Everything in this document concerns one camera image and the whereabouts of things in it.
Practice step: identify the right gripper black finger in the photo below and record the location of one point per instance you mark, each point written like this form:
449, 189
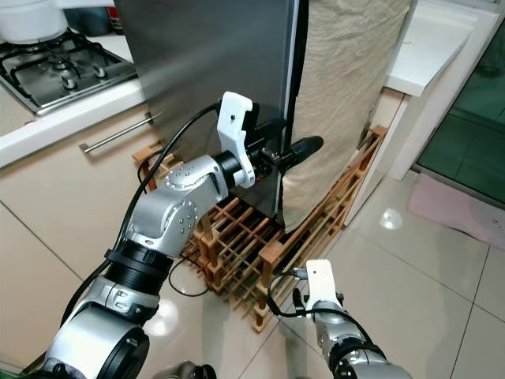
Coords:
299, 300

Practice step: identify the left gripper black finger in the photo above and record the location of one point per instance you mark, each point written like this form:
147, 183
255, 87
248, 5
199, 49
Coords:
272, 130
304, 150

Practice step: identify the small dark grey fridge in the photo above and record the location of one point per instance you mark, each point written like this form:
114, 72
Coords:
205, 63

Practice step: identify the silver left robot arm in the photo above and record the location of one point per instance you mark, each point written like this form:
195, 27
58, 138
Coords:
181, 197

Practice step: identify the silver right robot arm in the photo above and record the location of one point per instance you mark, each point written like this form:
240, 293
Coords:
355, 351

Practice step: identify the large beige ribbed cloth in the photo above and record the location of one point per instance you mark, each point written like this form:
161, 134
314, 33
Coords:
347, 95

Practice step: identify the wooden wine rack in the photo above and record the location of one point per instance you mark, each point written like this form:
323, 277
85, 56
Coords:
237, 245

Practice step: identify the pink floor mat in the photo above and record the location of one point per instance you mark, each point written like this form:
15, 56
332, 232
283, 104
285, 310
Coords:
450, 209

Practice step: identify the glass sliding door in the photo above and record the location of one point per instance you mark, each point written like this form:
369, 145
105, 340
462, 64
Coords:
465, 118

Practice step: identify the white counter unit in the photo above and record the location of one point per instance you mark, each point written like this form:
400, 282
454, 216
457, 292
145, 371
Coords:
434, 47

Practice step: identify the small beige linen cloth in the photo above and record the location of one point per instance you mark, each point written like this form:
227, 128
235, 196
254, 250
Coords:
12, 114

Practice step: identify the dark bottle red label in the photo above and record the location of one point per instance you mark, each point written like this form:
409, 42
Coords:
118, 16

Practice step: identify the green board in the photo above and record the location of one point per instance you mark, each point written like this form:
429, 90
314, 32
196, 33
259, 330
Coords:
8, 371

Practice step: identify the beige kitchen cabinet white worktop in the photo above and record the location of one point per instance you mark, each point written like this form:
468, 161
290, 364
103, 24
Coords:
47, 221

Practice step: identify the dark cooking pot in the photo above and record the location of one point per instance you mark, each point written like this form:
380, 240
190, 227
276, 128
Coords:
87, 20

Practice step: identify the steel gas hob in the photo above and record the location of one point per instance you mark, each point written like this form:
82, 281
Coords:
63, 75

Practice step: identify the white cooking pot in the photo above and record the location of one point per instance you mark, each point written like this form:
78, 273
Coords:
31, 16

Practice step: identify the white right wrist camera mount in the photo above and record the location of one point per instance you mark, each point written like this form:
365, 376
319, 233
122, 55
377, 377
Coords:
322, 283

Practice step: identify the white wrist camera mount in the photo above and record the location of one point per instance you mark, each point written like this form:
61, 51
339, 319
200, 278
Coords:
237, 126
322, 283

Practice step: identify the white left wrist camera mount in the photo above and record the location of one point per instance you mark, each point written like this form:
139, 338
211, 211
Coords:
237, 126

